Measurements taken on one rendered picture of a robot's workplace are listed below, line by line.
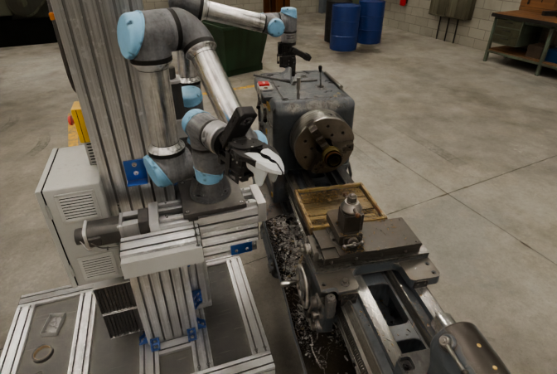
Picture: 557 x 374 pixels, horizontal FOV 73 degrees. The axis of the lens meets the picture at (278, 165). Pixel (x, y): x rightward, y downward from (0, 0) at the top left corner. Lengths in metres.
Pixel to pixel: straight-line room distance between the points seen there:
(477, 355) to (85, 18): 1.39
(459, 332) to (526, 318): 1.81
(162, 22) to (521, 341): 2.48
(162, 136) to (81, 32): 0.39
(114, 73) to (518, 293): 2.68
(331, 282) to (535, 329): 1.67
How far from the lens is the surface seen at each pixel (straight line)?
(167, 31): 1.10
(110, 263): 1.70
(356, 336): 1.39
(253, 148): 0.80
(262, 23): 1.70
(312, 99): 2.01
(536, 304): 3.00
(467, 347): 1.08
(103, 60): 1.34
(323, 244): 1.47
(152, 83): 1.13
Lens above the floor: 1.96
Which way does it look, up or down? 31 degrees down
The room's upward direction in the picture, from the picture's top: straight up
